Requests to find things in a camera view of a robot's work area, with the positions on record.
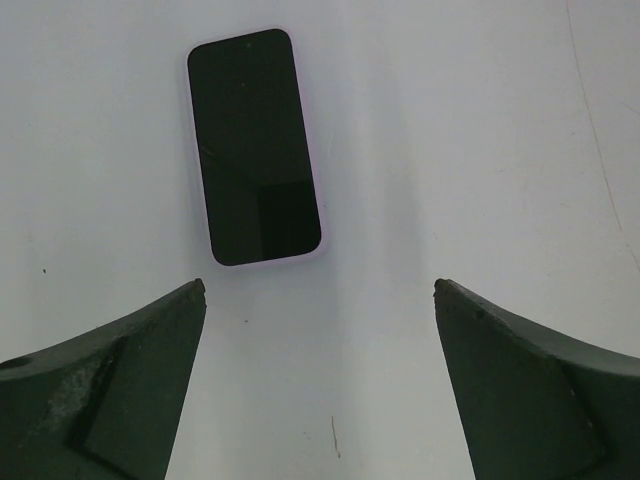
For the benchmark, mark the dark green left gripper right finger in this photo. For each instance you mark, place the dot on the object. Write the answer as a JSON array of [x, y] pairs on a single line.
[[535, 403]]

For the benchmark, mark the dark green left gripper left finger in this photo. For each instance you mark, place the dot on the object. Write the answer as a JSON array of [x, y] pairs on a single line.
[[105, 404]]

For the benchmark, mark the black smartphone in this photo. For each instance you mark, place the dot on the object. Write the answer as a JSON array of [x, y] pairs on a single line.
[[254, 147]]

